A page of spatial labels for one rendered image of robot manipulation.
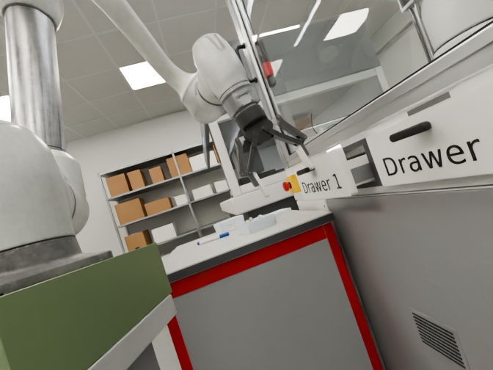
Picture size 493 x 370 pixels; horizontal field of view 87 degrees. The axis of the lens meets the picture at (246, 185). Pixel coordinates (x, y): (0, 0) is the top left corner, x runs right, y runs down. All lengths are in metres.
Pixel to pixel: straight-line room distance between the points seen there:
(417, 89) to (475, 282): 0.33
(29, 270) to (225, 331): 0.55
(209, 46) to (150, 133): 4.56
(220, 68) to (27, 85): 0.45
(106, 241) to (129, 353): 4.82
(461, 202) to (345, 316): 0.55
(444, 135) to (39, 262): 0.61
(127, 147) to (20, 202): 4.79
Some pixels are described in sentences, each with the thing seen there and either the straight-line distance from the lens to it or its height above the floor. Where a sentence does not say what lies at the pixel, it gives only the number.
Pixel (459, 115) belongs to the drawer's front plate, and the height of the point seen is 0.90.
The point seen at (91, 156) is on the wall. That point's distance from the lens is 5.42.
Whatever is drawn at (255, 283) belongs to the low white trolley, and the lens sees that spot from 0.82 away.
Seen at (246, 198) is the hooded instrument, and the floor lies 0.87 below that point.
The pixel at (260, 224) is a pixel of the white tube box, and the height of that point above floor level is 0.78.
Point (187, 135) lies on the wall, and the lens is 5.11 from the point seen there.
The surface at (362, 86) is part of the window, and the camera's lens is 0.65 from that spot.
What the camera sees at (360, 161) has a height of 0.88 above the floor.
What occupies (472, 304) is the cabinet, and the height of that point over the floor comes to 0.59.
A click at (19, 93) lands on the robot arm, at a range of 0.81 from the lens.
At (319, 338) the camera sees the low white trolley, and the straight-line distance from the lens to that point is 0.94.
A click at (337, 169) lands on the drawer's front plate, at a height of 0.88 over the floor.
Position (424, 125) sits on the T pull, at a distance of 0.45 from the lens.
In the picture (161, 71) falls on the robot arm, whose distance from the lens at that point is 0.84.
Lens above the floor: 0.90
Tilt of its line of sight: 2 degrees up
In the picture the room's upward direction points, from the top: 19 degrees counter-clockwise
